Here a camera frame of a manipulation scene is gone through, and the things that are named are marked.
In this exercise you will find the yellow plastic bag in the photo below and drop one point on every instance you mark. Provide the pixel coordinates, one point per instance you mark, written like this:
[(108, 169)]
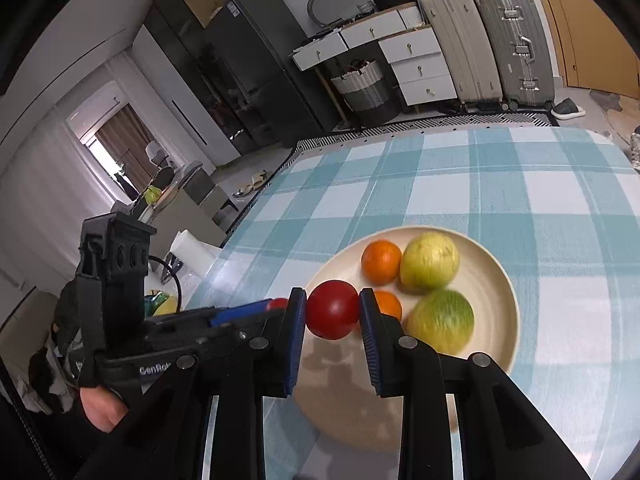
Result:
[(162, 305)]

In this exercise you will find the green yellow guava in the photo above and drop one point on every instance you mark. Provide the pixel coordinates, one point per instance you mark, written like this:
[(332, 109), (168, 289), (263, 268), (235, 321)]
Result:
[(442, 321)]

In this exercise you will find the pair of beige slippers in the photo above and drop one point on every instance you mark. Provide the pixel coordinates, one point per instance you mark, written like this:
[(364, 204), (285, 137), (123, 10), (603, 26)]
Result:
[(252, 186)]

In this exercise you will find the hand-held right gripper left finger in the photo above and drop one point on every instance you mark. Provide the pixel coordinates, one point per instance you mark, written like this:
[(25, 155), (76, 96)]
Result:
[(295, 340)]

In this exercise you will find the white paper towel roll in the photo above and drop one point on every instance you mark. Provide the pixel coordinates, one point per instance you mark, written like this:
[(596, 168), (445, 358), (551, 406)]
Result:
[(192, 252)]

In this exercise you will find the teal checked tablecloth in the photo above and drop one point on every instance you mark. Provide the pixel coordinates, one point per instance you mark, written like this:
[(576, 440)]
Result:
[(550, 210)]

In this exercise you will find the black refrigerator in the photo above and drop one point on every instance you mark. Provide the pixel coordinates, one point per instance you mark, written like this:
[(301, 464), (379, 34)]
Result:
[(260, 60)]

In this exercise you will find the white suitcase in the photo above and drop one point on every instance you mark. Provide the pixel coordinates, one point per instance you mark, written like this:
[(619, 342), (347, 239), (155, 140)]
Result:
[(462, 50)]

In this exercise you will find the grey slipper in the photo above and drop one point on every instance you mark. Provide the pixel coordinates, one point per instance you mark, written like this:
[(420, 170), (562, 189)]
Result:
[(569, 109)]

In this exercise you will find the white drawer chest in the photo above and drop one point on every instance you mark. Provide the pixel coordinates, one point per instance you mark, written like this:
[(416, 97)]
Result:
[(420, 67)]

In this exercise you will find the silver suitcase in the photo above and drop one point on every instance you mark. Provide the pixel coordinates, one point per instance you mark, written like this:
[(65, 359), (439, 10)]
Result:
[(517, 45)]

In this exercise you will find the person's left hand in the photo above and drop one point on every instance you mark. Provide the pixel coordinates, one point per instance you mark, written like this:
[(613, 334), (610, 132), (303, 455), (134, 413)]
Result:
[(102, 410)]

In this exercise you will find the white wardrobe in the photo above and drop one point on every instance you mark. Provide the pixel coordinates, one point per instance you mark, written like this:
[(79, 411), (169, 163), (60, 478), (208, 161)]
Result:
[(170, 100)]

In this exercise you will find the brown curtain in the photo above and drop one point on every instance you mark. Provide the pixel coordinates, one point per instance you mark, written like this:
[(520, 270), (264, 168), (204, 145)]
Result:
[(127, 145)]

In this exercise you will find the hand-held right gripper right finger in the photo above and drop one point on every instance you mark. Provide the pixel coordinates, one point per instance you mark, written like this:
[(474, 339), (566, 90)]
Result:
[(370, 342)]

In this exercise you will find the yellow wooden door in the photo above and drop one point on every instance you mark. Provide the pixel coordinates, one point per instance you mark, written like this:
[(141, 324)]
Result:
[(590, 20)]

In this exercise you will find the white desk with drawers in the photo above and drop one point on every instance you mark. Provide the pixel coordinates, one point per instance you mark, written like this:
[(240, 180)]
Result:
[(350, 35)]

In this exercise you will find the woven laundry basket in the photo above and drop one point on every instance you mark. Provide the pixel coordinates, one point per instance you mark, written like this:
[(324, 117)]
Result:
[(367, 92)]

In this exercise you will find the red tomato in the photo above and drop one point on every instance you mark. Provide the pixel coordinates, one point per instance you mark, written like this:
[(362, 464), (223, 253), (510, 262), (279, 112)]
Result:
[(332, 309)]

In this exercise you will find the black glass cabinet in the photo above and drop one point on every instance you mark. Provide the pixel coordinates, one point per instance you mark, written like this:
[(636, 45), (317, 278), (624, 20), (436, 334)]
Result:
[(195, 60)]

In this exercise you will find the orange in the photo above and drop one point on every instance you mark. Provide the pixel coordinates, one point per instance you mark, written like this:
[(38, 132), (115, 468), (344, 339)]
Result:
[(391, 306), (381, 261)]

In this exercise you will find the cream round plate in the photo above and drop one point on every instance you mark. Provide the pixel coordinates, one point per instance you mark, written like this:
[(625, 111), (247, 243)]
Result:
[(350, 410)]

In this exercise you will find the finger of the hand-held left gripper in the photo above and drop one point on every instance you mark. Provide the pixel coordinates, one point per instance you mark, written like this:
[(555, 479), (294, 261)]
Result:
[(240, 311), (210, 335)]

